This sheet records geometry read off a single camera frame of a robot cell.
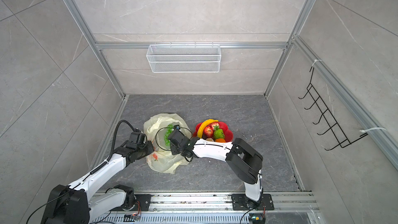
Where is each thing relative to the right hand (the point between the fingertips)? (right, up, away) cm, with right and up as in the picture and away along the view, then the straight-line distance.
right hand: (174, 145), depth 87 cm
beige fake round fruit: (+19, +9, -28) cm, 35 cm away
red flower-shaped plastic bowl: (+32, +5, +5) cm, 33 cm away
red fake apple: (+24, +10, +6) cm, 27 cm away
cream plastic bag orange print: (-7, -7, -3) cm, 10 cm away
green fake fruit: (+26, +6, +5) cm, 27 cm away
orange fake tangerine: (+27, +2, +4) cm, 27 cm away
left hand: (-13, +1, 0) cm, 13 cm away
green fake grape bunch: (-5, +8, +9) cm, 13 cm away
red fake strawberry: (+20, +7, +6) cm, 21 cm away
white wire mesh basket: (+4, +54, +14) cm, 56 cm away
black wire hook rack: (+72, +15, -22) cm, 77 cm away
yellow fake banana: (+17, +10, +8) cm, 21 cm away
